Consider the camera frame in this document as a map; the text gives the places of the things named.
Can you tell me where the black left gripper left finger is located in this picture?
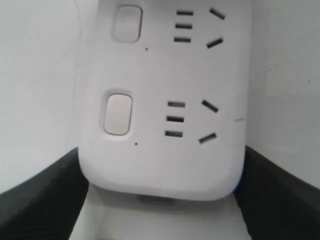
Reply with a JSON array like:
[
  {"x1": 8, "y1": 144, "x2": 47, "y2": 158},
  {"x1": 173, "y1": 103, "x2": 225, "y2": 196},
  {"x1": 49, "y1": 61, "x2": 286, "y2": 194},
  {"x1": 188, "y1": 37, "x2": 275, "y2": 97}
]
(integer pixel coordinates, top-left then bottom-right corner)
[{"x1": 0, "y1": 148, "x2": 89, "y2": 240}]

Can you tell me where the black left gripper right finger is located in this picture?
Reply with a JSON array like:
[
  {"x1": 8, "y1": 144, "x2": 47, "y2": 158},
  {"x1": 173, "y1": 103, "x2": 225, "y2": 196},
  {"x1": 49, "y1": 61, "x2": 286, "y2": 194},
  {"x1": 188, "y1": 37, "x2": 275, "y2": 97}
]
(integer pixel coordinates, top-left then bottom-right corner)
[{"x1": 233, "y1": 146, "x2": 320, "y2": 240}]

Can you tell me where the white five-outlet power strip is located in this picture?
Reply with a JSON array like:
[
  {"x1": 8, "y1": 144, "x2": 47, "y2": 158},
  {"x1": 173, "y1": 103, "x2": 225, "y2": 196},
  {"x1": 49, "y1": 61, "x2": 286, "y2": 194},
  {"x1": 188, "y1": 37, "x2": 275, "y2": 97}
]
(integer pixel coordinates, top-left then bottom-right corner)
[{"x1": 78, "y1": 0, "x2": 253, "y2": 201}]

